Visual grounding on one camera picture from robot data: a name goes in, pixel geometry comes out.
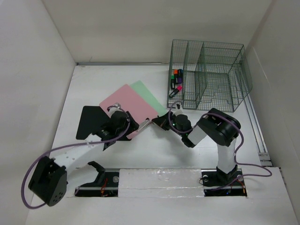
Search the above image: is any blue highlighter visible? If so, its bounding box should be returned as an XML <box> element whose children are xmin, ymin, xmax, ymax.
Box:
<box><xmin>178</xmin><ymin>69</ymin><xmax>183</xmax><ymax>77</ymax></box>

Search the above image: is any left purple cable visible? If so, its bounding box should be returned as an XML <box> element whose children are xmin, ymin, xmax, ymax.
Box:
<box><xmin>21</xmin><ymin>105</ymin><xmax>131</xmax><ymax>210</ymax></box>

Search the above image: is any orange highlighter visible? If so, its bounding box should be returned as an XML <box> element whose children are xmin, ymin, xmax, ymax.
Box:
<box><xmin>173</xmin><ymin>70</ymin><xmax>179</xmax><ymax>78</ymax></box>

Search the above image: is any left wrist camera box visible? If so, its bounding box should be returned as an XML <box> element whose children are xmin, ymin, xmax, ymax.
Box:
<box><xmin>107</xmin><ymin>103</ymin><xmax>122</xmax><ymax>116</ymax></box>

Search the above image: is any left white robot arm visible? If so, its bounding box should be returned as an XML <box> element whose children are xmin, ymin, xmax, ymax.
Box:
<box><xmin>28</xmin><ymin>108</ymin><xmax>139</xmax><ymax>207</ymax></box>

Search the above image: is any black mat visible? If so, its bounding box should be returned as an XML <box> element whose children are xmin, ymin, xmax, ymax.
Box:
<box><xmin>76</xmin><ymin>106</ymin><xmax>129</xmax><ymax>144</ymax></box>

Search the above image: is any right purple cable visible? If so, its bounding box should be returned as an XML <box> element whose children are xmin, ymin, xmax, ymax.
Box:
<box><xmin>168</xmin><ymin>100</ymin><xmax>273</xmax><ymax>190</ymax></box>

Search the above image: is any pink clipboard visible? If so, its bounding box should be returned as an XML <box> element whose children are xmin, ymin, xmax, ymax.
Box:
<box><xmin>99</xmin><ymin>84</ymin><xmax>158</xmax><ymax>126</ymax></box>

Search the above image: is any green highlighter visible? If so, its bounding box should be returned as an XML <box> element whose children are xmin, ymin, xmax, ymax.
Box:
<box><xmin>171</xmin><ymin>75</ymin><xmax>175</xmax><ymax>90</ymax></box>

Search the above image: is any green clipboard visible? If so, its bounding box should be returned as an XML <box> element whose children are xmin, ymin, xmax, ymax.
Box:
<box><xmin>130</xmin><ymin>81</ymin><xmax>168</xmax><ymax>116</ymax></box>

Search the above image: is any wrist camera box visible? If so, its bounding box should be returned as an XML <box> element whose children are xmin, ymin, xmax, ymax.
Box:
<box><xmin>107</xmin><ymin>103</ymin><xmax>122</xmax><ymax>116</ymax></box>
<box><xmin>173</xmin><ymin>104</ymin><xmax>183</xmax><ymax>116</ymax></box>

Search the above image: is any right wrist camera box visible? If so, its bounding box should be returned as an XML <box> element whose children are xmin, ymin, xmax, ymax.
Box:
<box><xmin>173</xmin><ymin>104</ymin><xmax>183</xmax><ymax>116</ymax></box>

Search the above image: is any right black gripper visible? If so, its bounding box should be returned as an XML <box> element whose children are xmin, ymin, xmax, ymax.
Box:
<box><xmin>152</xmin><ymin>110</ymin><xmax>184</xmax><ymax>137</ymax></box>

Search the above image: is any green wire mesh organizer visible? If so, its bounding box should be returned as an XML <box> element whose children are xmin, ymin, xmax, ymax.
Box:
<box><xmin>167</xmin><ymin>39</ymin><xmax>253</xmax><ymax>113</ymax></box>

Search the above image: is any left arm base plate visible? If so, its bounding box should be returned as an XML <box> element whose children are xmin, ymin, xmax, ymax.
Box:
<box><xmin>74</xmin><ymin>171</ymin><xmax>120</xmax><ymax>197</ymax></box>

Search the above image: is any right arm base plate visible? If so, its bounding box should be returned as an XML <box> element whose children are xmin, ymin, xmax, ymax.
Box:
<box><xmin>198</xmin><ymin>170</ymin><xmax>247</xmax><ymax>197</ymax></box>

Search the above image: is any purple cable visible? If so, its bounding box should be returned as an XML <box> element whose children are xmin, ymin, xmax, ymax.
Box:
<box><xmin>21</xmin><ymin>105</ymin><xmax>131</xmax><ymax>210</ymax></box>
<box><xmin>168</xmin><ymin>100</ymin><xmax>273</xmax><ymax>190</ymax></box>

